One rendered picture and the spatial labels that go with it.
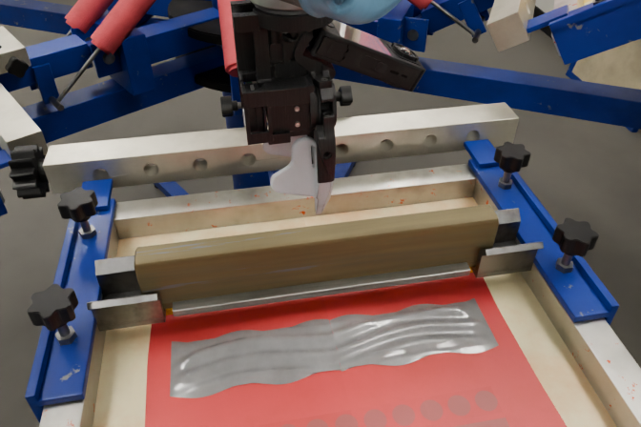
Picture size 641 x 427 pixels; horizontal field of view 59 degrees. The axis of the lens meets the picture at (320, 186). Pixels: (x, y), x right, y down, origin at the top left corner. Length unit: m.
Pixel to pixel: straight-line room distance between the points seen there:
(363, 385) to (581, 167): 2.25
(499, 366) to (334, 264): 0.21
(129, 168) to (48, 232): 1.62
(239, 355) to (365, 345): 0.14
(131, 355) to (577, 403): 0.47
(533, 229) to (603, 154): 2.16
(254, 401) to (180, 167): 0.36
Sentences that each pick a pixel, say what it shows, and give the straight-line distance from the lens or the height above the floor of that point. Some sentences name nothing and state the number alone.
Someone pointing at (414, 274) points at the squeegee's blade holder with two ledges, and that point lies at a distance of 0.68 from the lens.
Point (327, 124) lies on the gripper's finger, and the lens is 0.50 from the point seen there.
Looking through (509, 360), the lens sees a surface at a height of 0.96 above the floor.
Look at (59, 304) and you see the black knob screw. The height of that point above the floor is 1.06.
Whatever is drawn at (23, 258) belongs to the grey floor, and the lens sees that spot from 2.36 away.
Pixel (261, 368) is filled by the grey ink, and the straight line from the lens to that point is 0.64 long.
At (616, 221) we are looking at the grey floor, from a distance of 2.53.
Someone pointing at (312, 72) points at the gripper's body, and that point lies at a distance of 0.50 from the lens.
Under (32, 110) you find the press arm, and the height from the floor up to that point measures 0.93.
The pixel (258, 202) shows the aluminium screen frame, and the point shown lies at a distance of 0.78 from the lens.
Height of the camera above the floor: 1.49
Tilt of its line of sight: 38 degrees down
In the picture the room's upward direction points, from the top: straight up
